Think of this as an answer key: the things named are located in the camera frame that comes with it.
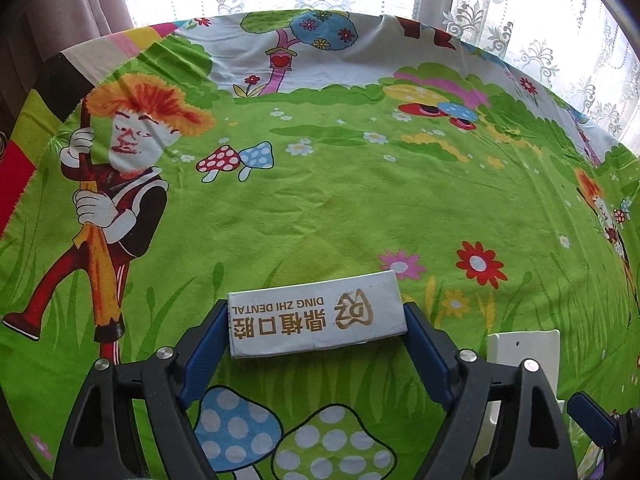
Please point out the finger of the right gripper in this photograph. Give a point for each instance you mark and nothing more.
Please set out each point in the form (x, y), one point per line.
(612, 431)

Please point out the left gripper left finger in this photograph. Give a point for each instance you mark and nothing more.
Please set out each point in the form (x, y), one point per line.
(101, 438)

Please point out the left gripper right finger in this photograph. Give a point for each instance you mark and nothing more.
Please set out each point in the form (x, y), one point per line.
(530, 440)

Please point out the white dental box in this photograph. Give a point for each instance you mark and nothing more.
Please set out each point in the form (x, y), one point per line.
(315, 316)

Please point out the white plastic tray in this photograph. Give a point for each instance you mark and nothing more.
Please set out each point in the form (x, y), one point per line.
(542, 346)

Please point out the green cartoon tablecloth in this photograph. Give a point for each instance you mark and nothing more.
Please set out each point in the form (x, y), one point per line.
(151, 175)

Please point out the mauve curtain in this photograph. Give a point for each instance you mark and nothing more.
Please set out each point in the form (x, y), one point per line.
(43, 29)

